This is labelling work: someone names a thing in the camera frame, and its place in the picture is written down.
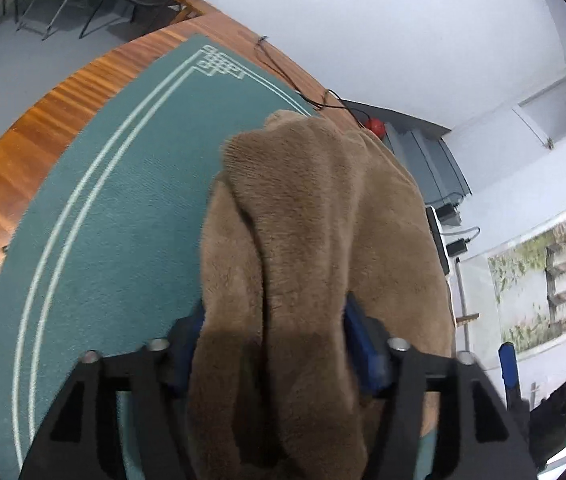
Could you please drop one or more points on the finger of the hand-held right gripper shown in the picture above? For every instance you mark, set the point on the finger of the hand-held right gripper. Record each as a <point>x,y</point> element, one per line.
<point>509,370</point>

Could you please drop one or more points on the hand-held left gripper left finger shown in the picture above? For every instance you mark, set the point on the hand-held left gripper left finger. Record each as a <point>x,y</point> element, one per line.
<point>185,355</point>

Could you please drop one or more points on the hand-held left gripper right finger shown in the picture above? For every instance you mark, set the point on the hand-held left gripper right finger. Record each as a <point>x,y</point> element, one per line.
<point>363,350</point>

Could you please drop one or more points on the brown fleece garment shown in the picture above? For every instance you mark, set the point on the brown fleece garment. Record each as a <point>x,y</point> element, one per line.
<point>313,220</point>

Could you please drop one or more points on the black glossy panel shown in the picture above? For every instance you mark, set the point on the black glossy panel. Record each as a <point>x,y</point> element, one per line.
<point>560,420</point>

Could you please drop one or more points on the white stand pole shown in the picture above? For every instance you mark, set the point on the white stand pole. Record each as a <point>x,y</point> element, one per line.
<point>463,295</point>

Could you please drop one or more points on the white power strip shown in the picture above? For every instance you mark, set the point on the white power strip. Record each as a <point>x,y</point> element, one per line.
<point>444,260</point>

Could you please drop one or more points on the black power adapter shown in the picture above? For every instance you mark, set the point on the black power adapter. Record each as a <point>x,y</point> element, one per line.
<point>449,212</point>
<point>458,247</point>

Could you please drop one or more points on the green table mat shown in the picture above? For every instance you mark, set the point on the green table mat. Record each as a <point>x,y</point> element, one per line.
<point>128,185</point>

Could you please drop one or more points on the red round object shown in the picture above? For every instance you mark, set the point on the red round object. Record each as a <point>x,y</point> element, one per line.
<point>377,127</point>

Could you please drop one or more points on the white door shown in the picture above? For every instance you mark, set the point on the white door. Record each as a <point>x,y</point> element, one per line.
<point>558,105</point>

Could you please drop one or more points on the landscape wall scroll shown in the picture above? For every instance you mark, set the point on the landscape wall scroll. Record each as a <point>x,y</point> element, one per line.
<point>553,280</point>

